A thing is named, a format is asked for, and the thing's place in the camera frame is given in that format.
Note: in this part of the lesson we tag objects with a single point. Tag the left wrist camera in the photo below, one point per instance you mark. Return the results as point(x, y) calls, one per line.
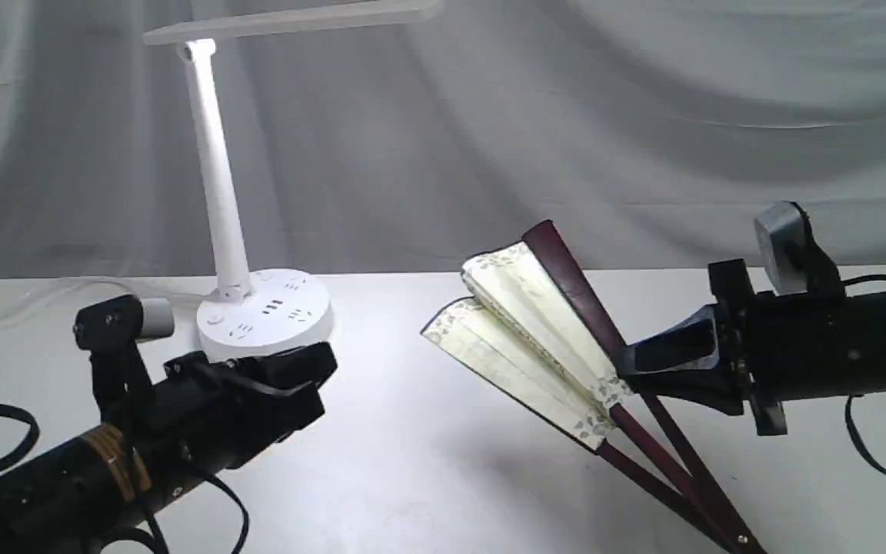
point(110, 332)

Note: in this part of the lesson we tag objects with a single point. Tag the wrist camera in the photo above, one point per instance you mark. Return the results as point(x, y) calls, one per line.
point(110, 332)
point(794, 262)

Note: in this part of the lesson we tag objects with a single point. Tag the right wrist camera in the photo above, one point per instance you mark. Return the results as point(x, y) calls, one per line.
point(794, 262)

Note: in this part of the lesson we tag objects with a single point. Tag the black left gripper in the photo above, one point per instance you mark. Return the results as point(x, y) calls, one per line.
point(211, 416)

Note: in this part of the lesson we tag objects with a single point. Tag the maroon and cream folding fan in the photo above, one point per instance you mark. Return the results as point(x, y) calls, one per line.
point(533, 328)

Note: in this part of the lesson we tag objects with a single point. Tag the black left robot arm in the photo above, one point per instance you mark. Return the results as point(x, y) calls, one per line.
point(81, 496)

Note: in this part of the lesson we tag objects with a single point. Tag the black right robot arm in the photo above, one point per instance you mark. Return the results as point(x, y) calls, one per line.
point(751, 351)

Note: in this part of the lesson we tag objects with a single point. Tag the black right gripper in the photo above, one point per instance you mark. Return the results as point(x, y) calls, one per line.
point(692, 346)

